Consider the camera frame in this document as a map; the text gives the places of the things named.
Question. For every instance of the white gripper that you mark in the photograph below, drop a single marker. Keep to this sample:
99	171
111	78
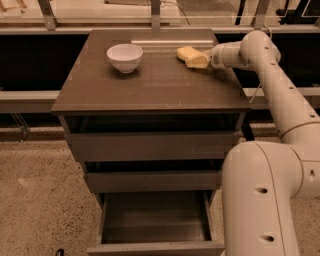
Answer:
216	58

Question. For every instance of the yellow sponge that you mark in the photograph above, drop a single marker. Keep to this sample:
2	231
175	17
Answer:
186	52

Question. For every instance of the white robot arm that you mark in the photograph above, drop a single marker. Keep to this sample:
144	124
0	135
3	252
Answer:
260	178

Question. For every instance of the grey drawer cabinet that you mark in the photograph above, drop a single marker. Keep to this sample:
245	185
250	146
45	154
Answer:
161	96

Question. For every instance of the grey top drawer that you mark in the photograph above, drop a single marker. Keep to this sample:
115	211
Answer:
104	147

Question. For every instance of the grey middle drawer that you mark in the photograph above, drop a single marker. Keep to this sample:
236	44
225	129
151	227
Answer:
115	182

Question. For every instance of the grey open bottom drawer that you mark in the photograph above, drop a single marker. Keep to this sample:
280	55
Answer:
156	224

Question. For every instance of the white ceramic bowl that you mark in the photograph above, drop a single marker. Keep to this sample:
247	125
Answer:
125	57

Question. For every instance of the metal window frame post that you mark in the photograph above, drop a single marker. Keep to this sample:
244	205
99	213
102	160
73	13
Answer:
155	15

